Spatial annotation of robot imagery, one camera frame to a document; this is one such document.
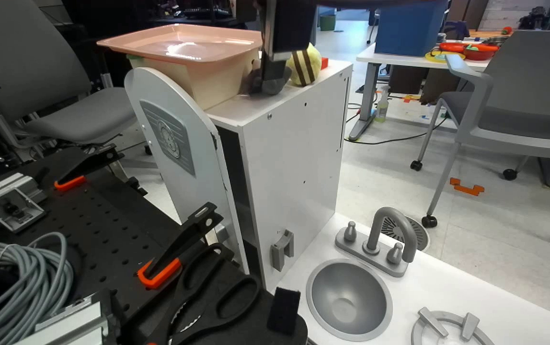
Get black clamp with orange tips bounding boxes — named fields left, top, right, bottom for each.
left=54, top=144, right=125, bottom=193
left=137, top=202, right=224, bottom=290

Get beige plastic bin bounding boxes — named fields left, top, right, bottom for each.
left=127, top=46, right=262, bottom=111

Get grey toy burner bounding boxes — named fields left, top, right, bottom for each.
left=411, top=307, right=496, bottom=345

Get black cable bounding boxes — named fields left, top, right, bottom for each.
left=344, top=102, right=449, bottom=146

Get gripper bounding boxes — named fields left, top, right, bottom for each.
left=256, top=0, right=317, bottom=83

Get black scissors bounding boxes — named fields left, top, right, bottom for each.
left=147, top=243, right=262, bottom=345

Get white toy kitchen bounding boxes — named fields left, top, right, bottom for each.
left=124, top=57, right=550, bottom=345

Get yellow brown striped plush toy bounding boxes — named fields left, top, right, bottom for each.
left=286, top=43, right=322, bottom=87

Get grey plush toy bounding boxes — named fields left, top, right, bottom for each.
left=241, top=66, right=293, bottom=96

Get orange floor piece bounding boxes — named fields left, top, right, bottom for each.
left=449, top=177, right=486, bottom=197

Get blue box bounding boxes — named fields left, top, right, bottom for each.
left=374, top=0, right=450, bottom=58

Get spray bottle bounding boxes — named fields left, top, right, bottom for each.
left=374, top=85, right=391, bottom=123

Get grey toy tap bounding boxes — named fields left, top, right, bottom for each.
left=335, top=207, right=419, bottom=278

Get black foam block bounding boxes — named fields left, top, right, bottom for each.
left=266, top=287, right=302, bottom=335

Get grey toy sink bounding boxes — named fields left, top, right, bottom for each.
left=306, top=259, right=393, bottom=342

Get yellow toy plate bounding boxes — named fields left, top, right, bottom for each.
left=424, top=48, right=454, bottom=64

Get white table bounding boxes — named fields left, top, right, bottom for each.
left=344, top=42, right=496, bottom=142

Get pink plastic tray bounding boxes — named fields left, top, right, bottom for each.
left=97, top=24, right=264, bottom=66

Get red toy bowl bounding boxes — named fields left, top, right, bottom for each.
left=439, top=41, right=499, bottom=62

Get coil of grey cable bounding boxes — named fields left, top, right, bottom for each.
left=0, top=232, right=75, bottom=345

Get grey toy kitchen handle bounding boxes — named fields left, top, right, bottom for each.
left=270, top=229, right=295, bottom=272

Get grey office chair on castors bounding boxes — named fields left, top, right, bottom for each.
left=410, top=30, right=550, bottom=249

